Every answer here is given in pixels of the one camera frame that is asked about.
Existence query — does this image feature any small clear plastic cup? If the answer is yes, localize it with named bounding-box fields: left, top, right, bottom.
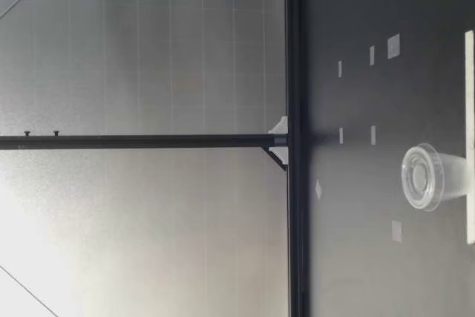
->
left=400, top=143, right=469, bottom=212

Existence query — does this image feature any black frame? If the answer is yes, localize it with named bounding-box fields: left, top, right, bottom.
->
left=0, top=0, right=309, bottom=317

